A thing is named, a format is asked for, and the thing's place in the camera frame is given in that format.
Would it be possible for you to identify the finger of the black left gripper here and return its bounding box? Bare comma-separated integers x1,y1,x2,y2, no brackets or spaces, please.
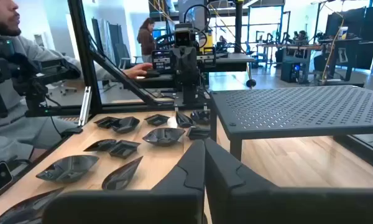
186,51,201,88
173,51,188,88

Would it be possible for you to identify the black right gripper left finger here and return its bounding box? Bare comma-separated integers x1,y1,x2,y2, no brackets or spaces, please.
42,139,206,224

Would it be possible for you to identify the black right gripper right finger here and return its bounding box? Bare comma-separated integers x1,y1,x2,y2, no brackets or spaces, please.
204,138,373,224

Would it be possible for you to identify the black teardrop mini plate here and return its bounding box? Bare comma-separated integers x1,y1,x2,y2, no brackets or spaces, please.
0,187,65,224
175,111,195,129
101,156,144,191
83,138,117,153

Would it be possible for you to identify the black square mini plate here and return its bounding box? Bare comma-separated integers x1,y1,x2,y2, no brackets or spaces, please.
93,116,121,129
108,139,142,160
186,126,211,141
143,113,171,127

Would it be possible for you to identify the large black glossy bowl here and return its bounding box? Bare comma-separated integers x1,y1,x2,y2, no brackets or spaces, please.
142,127,187,147

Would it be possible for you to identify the person's hand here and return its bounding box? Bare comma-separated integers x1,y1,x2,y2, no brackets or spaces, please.
122,62,154,79

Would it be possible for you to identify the person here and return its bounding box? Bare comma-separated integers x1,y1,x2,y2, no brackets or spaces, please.
136,17,158,64
0,0,128,170

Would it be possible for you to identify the grey office chair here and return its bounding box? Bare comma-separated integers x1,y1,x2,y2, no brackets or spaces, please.
114,42,133,70

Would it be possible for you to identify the dark grey desk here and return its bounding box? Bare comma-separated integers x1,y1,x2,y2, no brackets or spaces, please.
133,52,256,91

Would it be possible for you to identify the black computer tower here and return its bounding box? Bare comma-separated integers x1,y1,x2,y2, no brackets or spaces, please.
280,60,302,83

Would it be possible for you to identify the black perforated metal riser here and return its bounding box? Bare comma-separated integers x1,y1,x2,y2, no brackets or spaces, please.
209,84,373,162

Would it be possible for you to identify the black room divider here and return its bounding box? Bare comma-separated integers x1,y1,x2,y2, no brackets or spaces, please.
325,4,373,74

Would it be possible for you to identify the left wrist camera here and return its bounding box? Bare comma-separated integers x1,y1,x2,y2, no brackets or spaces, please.
175,28,193,48

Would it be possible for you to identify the yellow hanging cable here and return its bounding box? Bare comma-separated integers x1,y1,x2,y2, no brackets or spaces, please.
210,2,257,89

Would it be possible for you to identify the black aluminium table frame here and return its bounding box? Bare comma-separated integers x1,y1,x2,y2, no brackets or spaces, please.
0,0,373,203

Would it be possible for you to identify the silver aluminium bracket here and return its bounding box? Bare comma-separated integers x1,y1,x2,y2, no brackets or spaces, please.
78,86,93,127

